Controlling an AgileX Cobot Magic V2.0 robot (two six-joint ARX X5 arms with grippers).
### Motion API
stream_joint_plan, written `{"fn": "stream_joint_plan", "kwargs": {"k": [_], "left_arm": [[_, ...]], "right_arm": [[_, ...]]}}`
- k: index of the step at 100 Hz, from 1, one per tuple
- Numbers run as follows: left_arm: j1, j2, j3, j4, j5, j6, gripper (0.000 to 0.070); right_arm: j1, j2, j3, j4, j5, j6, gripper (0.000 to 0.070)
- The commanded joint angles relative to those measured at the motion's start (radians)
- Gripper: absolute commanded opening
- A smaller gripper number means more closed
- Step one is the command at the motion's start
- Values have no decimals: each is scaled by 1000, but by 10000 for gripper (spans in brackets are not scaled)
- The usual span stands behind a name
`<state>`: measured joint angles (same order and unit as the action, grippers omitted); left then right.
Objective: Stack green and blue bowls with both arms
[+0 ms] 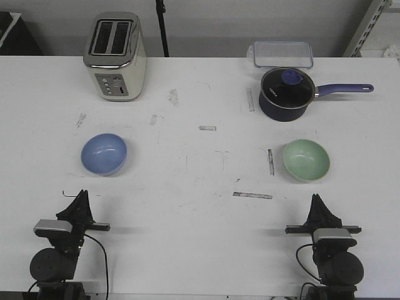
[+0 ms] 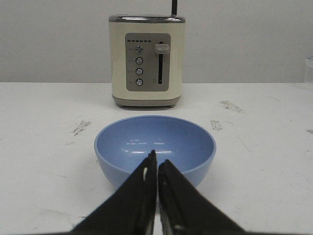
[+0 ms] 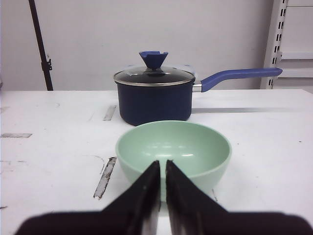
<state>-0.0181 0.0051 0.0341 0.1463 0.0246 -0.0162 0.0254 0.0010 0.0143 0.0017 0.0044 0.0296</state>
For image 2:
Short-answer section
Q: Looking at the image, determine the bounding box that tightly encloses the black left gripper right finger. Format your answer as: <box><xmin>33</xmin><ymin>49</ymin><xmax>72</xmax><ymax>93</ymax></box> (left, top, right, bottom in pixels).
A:
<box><xmin>158</xmin><ymin>160</ymin><xmax>246</xmax><ymax>235</ymax></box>

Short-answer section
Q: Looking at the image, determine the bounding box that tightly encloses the blue bowl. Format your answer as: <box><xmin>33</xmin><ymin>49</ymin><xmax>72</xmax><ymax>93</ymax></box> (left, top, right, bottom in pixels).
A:
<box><xmin>94</xmin><ymin>115</ymin><xmax>217</xmax><ymax>188</ymax></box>

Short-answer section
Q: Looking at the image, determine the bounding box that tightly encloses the clear plastic food container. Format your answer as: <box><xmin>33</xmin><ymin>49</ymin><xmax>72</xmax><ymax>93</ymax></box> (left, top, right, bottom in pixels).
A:
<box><xmin>305</xmin><ymin>56</ymin><xmax>313</xmax><ymax>83</ymax></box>

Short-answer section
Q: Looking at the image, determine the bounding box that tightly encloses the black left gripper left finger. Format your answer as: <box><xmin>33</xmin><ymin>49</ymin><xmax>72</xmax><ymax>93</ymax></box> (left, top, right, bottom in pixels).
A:
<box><xmin>69</xmin><ymin>150</ymin><xmax>157</xmax><ymax>235</ymax></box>

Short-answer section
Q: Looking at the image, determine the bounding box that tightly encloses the cream toaster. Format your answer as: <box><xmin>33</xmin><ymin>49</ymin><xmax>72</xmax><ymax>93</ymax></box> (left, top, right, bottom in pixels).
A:
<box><xmin>109</xmin><ymin>14</ymin><xmax>186</xmax><ymax>107</ymax></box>

